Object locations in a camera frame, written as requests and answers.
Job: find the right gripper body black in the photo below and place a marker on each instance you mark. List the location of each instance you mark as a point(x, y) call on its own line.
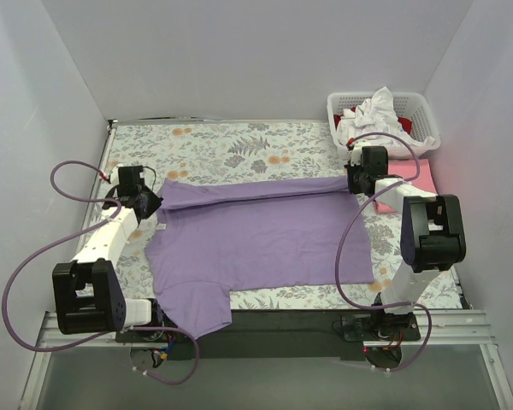
point(354, 181)

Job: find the purple t shirt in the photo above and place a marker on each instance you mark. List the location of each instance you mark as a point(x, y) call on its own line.
point(213, 240)

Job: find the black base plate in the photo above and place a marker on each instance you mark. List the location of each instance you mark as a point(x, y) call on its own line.
point(267, 334)

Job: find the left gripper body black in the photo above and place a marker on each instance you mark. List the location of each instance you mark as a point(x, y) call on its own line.
point(147, 203)

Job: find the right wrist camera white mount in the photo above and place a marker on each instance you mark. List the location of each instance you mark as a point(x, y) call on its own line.
point(354, 152)

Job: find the white crumpled t shirt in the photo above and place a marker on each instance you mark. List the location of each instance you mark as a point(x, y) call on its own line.
point(376, 116)

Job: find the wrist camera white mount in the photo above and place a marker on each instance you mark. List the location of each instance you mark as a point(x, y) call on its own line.
point(111, 177)
point(354, 152)

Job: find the floral patterned table mat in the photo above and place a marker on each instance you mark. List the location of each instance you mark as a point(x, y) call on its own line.
point(207, 153)

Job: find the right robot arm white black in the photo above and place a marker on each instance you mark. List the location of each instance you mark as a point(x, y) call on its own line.
point(432, 237)

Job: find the red t shirt in basket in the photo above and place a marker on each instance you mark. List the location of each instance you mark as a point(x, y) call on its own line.
point(405, 123)

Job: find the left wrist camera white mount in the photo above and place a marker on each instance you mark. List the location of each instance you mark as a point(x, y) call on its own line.
point(111, 177)

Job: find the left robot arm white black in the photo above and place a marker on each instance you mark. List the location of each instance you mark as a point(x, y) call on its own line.
point(87, 291)

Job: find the aluminium rail frame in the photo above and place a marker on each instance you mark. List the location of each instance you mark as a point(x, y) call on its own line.
point(455, 365)

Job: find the white plastic laundry basket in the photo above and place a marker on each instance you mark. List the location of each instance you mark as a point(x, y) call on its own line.
point(407, 105)

